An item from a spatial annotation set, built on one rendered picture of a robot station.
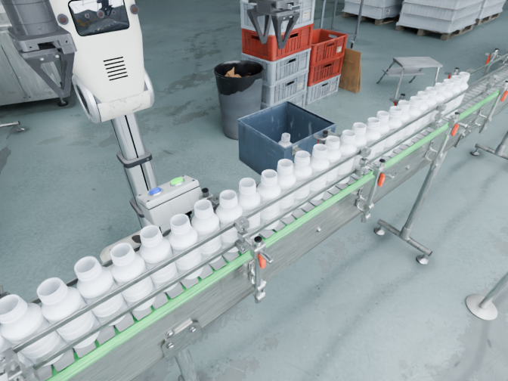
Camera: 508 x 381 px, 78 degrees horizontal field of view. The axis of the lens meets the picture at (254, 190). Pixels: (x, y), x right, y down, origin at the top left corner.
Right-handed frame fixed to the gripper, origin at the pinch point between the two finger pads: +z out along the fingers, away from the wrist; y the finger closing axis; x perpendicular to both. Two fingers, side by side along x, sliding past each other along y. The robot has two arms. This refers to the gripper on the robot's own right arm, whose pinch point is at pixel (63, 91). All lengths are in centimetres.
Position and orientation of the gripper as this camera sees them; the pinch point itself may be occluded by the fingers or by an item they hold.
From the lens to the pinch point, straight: 61.9
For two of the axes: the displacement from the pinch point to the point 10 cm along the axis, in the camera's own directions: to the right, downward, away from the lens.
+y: 6.3, 4.9, -6.0
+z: 0.1, 7.7, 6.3
